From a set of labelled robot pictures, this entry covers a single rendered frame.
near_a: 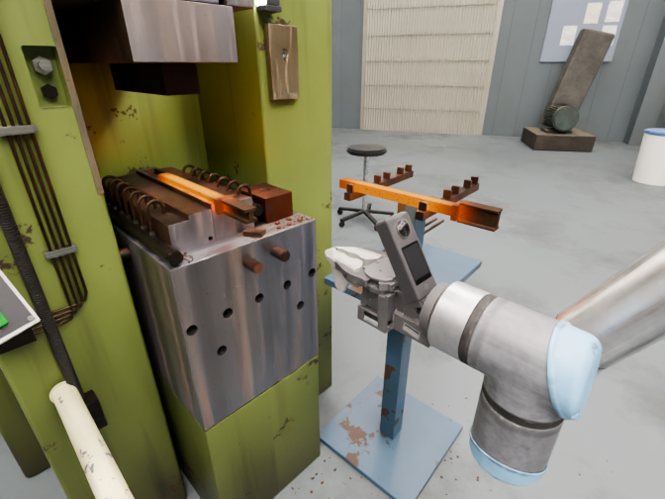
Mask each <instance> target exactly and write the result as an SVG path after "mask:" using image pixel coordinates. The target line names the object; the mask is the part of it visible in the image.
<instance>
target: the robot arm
mask: <svg viewBox="0 0 665 499"><path fill-rule="evenodd" d="M375 227H376V230H377V232H378V235H379V237H380V240H381V242H382V245H383V247H384V249H385V251H381V250H376V249H366V248H363V249H361V248H353V247H335V248H331V249H327V250H325V255H326V259H327V261H328V262H329V263H330V265H331V266H332V273H333V278H334V283H335V287H336V288H337V289H338V290H339V291H341V292H344V291H345V290H346V288H347V287H348V285H349V284H350V285H352V286H354V287H360V286H362V292H361V300H360V304H361V306H360V305H358V307H357V319H359V320H361V321H363V322H364V323H366V324H368V325H370V326H372V327H373V328H375V329H377V330H379V331H380V332H382V333H384V334H386V333H387V332H389V331H390V330H392V329H394V330H396V331H398V332H400V333H401V334H403V335H405V336H407V337H409V338H411V339H412V340H414V341H416V342H418V343H420V344H422V345H424V346H425V347H427V348H429V347H430V346H432V347H434V348H436V349H439V350H441V351H443V352H444V353H446V354H448V355H450V356H452V357H454V358H456V359H458V360H459V361H461V362H463V363H465V364H467V365H469V366H470V367H472V368H474V369H476V370H478V371H480V372H482V373H483V374H484V377H483V382H482V387H481V391H480V395H479V399H478V404H477V408H476V412H475V416H474V421H473V425H472V426H471V427H470V430H469V435H470V439H469V445H470V449H471V452H472V454H473V456H474V458H475V460H476V461H477V462H478V464H479V465H480V466H481V467H482V468H483V469H484V470H485V471H486V472H487V473H489V474H490V475H491V476H493V477H494V478H495V479H498V480H500V481H502V482H504V483H507V484H510V485H514V486H529V485H532V484H534V483H536V482H537V481H538V480H539V479H540V478H541V476H542V474H544V473H545V472H546V471H547V468H548V461H549V459H550V456H551V453H552V451H553V448H554V446H555V443H556V440H557V438H558V435H559V433H560V430H561V428H562V425H563V422H564V420H571V421H576V420H578V419H579V418H580V416H581V415H582V413H583V411H584V408H585V406H586V404H587V401H588V398H589V396H590V393H591V390H592V387H593V384H594V380H595V377H596V376H598V375H599V374H600V373H601V371H603V370H605V369H607V368H609V367H611V366H613V365H615V364H617V363H619V362H621V361H623V360H625V359H627V358H628V357H630V356H632V355H634V354H636V353H638V352H640V351H642V350H644V349H647V348H649V347H651V346H652V345H654V344H656V343H658V342H660V341H662V340H664V339H665V240H664V241H663V242H661V243H660V244H658V245H657V246H656V247H654V248H653V249H651V250H649V251H648V252H646V253H645V254H644V255H642V256H641V257H639V258H638V259H636V260H635V261H634V262H632V263H631V264H629V265H628V266H626V267H625V268H624V269H622V270H621V271H619V272H618V273H616V274H615V275H614V276H612V277H611V278H609V279H608V280H606V281H605V282H604V283H602V284H601V285H599V286H598V287H596V288H595V289H593V290H592V291H591V292H589V293H588V294H586V295H585V296H583V297H582V298H581V299H579V300H578V301H576V302H575V303H573V304H572V305H571V306H569V307H568V308H566V309H565V310H563V311H562V312H561V313H559V314H558V315H556V316H555V317H553V318H551V317H548V316H546V315H543V314H541V313H538V312H536V311H533V310H530V309H528V308H526V307H524V306H521V305H519V304H516V303H514V302H511V301H508V300H506V299H503V298H501V297H498V296H495V295H493V294H491V293H489V292H486V291H483V290H481V289H478V288H476V287H473V286H471V285H468V284H466V283H463V282H461V281H456V282H454V283H452V284H450V285H448V284H446V283H443V282H442V283H439V284H437V285H436V282H435V280H434V277H433V275H432V273H431V270H430V268H429V265H428V261H427V259H426V256H425V254H424V251H423V249H422V247H421V244H420V242H419V239H418V237H417V234H416V232H415V229H414V227H413V224H412V222H411V220H410V217H409V215H408V213H407V212H400V213H398V214H396V215H393V216H391V217H388V218H386V219H384V220H381V221H379V222H377V223H376V225H375ZM364 315H365V316H367V317H369V318H370V319H372V320H374V321H376V322H378V324H377V326H376V325H375V324H373V323H371V322H369V321H367V320H366V319H364ZM387 326H388V327H387Z"/></svg>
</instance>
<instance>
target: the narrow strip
mask: <svg viewBox="0 0 665 499"><path fill-rule="evenodd" d="M43 3H44V6H45V10H46V13H47V19H48V23H49V26H50V30H51V33H52V37H53V40H54V44H55V47H56V51H57V54H58V58H59V61H60V65H61V68H62V72H63V75H64V79H65V82H66V86H67V89H68V93H69V96H70V100H71V103H72V107H73V110H74V114H75V117H76V121H77V124H78V128H79V131H80V135H81V138H82V142H83V144H84V148H85V151H86V155H87V159H88V162H89V166H90V169H91V173H92V176H93V180H94V183H95V187H96V190H97V194H98V195H99V194H104V189H103V186H102V182H101V179H100V175H99V171H98V168H97V164H96V160H95V157H94V153H93V150H92V147H91V143H90V140H89V136H88V133H87V129H86V125H85V122H84V118H83V115H82V111H81V107H80V104H79V100H78V96H77V93H76V89H75V86H74V82H73V78H72V75H71V71H70V68H69V64H68V60H67V57H66V53H65V50H64V46H63V42H62V39H61V35H60V31H59V28H58V24H57V21H56V17H55V13H54V11H53V7H52V4H51V0H43Z"/></svg>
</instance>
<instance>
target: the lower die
mask: <svg viewBox="0 0 665 499"><path fill-rule="evenodd" d="M153 168H154V169H157V170H159V171H162V172H164V173H166V172H169V173H172V174H174V175H177V176H179V177H181V178H184V179H186V180H189V181H191V182H194V183H196V184H198V185H201V186H203V187H206V188H208V189H211V190H213V191H215V192H218V193H220V194H223V195H225V196H227V195H231V194H234V195H235V196H236V199H238V200H240V201H242V202H245V203H247V204H250V205H252V200H251V197H249V196H246V195H243V194H241V193H240V194H239V195H237V192H236V191H233V190H231V189H230V190H229V191H226V187H224V186H221V185H220V187H216V183H213V182H211V181H210V183H207V180H205V179H203V178H201V180H198V176H195V175H193V176H192V177H191V176H190V173H187V172H185V173H182V170H179V169H177V168H174V167H172V166H170V167H165V168H157V167H149V168H143V169H138V170H136V174H130V175H124V176H119V177H117V178H120V179H122V180H123V181H124V182H127V183H129V184H131V186H135V187H136V188H137V189H138V190H141V191H143V192H145V194H148V195H151V196H152V197H153V198H154V199H158V200H160V201H162V202H163V204H164V207H165V212H166V213H165V214H162V213H161V208H160V205H159V204H158V203H156V206H157V208H155V209H153V207H152V204H151V205H150V206H149V212H150V217H151V221H152V226H153V230H154V231H155V234H156V235H157V236H158V237H160V238H161V239H162V240H164V241H165V242H167V243H168V244H170V245H171V246H173V247H174V248H176V249H177V250H179V251H180V252H184V251H187V250H191V249H194V248H197V247H200V246H203V245H206V244H209V243H212V242H215V241H218V240H221V239H224V238H227V237H230V236H233V235H236V234H239V233H242V232H243V231H244V230H245V229H246V228H247V227H254V222H253V223H250V224H247V225H246V224H244V223H242V222H240V221H238V220H236V219H233V218H231V217H229V216H227V215H225V214H222V215H217V214H216V212H215V205H214V203H213V202H210V201H208V200H206V199H204V198H202V197H199V196H197V195H195V194H193V193H190V192H188V191H186V190H184V189H182V188H179V187H177V186H175V185H173V184H170V183H168V182H166V181H164V180H162V179H159V178H157V177H155V176H153V175H150V174H148V173H146V172H144V171H143V170H148V169H153ZM122 190H123V186H121V187H119V189H118V192H119V196H120V199H121V203H122V207H123V210H124V211H125V208H124V204H123V200H122V196H121V192H122ZM129 195H130V191H129V190H127V191H126V193H125V196H126V200H127V204H128V208H129V212H130V214H131V216H132V219H133V215H132V211H131V207H130V203H129ZM137 200H138V198H137V194H135V195H134V196H133V202H134V206H135V210H136V214H137V218H138V220H139V223H141V221H140V216H139V212H138V208H137ZM141 207H142V214H143V218H144V223H145V224H146V227H147V229H148V230H149V227H148V223H147V219H146V214H145V210H144V207H145V203H144V199H143V200H142V201H141ZM209 237H213V239H212V240H211V241H209Z"/></svg>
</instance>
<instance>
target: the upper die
mask: <svg viewBox="0 0 665 499"><path fill-rule="evenodd" d="M55 17H56V21H57V24H58V28H59V31H60V35H61V39H62V42H63V46H64V50H65V53H66V57H67V60H68V63H238V52H237V42H236V32H235V22H234V11H233V7H232V6H225V5H217V4H208V3H200V2H191V1H182V0H99V1H96V2H93V3H90V4H87V5H84V6H81V7H78V8H76V9H73V10H70V11H67V12H64V13H61V14H58V15H55Z"/></svg>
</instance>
